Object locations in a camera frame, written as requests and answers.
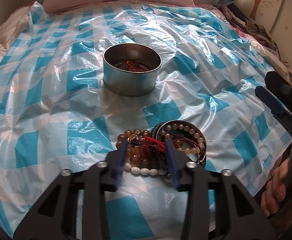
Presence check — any red braided cord bracelet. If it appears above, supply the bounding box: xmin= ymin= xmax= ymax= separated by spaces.
xmin=113 ymin=60 xmax=152 ymax=74

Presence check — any amber bead bracelet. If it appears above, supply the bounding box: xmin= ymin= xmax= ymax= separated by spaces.
xmin=115 ymin=128 xmax=162 ymax=170

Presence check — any beige quilt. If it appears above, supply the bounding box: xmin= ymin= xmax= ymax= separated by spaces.
xmin=0 ymin=5 xmax=31 ymax=53

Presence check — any white oval bead bracelet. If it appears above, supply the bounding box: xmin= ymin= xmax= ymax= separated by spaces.
xmin=123 ymin=161 xmax=167 ymax=177

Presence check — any gold chain necklace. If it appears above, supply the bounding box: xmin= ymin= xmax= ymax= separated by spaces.
xmin=126 ymin=132 xmax=143 ymax=144

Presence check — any pink pearl bead bracelet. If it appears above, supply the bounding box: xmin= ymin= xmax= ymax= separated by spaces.
xmin=158 ymin=122 xmax=206 ymax=156

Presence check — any round silver metal tin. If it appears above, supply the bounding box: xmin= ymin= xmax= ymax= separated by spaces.
xmin=103 ymin=43 xmax=162 ymax=97

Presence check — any blue white checkered plastic sheet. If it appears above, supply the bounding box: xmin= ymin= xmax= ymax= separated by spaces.
xmin=0 ymin=2 xmax=292 ymax=236

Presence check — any pile of clothes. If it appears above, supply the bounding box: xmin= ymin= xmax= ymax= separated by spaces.
xmin=221 ymin=3 xmax=278 ymax=53

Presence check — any red cord bracelet in pile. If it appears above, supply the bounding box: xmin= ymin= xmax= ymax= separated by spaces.
xmin=135 ymin=135 xmax=167 ymax=153

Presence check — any person's right hand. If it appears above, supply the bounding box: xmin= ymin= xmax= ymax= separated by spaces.
xmin=260 ymin=159 xmax=289 ymax=217

